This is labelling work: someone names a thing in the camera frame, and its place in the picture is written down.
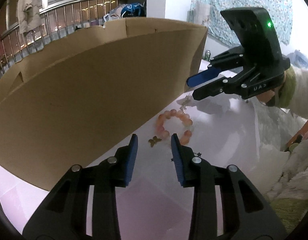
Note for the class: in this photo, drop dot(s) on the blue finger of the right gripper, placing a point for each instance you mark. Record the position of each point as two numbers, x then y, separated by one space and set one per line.
202 77
222 85

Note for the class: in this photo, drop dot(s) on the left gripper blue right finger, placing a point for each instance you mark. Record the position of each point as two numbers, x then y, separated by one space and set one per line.
185 161

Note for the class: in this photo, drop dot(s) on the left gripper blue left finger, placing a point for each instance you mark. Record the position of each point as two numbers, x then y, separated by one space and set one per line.
126 158

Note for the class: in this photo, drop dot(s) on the right forearm cream sleeve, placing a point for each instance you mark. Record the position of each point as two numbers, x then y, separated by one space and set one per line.
294 92

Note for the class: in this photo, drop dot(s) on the right hand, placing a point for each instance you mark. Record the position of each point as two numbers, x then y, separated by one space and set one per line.
269 98

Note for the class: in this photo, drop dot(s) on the green glass bottle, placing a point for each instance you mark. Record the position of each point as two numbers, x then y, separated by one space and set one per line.
207 55

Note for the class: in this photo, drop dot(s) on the gold butterfly charm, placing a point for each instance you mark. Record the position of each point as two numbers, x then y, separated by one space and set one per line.
154 140

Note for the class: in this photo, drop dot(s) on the brown cardboard box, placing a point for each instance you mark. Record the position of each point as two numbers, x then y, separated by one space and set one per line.
80 95

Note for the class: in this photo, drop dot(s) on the teal floral hanging cloth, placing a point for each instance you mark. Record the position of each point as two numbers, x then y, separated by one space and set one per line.
207 13

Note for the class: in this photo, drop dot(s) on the white plastic bag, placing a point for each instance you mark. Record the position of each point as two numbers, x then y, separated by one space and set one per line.
114 14

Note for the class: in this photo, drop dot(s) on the metal balcony railing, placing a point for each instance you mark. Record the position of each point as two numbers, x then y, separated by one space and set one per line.
57 21

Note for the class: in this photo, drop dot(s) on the beige hanging coat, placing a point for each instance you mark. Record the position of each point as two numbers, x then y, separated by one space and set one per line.
28 15

